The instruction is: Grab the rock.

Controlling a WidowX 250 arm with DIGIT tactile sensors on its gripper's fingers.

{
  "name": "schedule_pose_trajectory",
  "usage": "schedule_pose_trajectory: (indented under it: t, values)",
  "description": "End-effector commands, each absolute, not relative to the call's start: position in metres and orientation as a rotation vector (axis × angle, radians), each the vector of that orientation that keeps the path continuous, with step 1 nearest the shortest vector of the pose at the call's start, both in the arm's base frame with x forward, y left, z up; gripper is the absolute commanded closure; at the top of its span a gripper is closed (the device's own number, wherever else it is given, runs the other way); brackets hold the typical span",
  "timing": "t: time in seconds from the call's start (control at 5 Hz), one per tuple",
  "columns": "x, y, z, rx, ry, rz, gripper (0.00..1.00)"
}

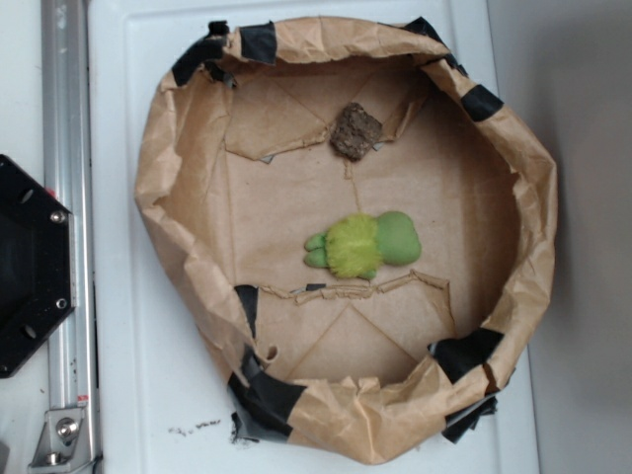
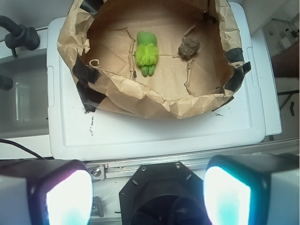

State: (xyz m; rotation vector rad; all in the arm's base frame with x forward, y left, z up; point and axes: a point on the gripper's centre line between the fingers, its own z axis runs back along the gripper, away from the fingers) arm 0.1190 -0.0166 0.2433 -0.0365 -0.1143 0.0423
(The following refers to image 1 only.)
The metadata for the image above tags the brown rough rock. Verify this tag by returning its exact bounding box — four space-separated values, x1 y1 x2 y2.
330 103 382 162

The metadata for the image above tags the green fuzzy plush toy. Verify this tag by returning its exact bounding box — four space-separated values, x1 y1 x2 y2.
303 211 422 280

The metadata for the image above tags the brown paper bag bin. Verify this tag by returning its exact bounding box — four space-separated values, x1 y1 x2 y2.
135 17 558 464

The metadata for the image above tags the white plastic tray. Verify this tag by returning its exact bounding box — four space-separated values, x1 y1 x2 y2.
86 0 541 474

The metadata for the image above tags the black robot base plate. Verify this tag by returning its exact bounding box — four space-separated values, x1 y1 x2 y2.
1 155 74 379

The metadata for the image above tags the aluminium extrusion rail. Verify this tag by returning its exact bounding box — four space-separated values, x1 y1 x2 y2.
40 1 103 473

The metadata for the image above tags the metal corner bracket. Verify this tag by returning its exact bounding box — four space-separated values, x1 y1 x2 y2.
28 407 94 473

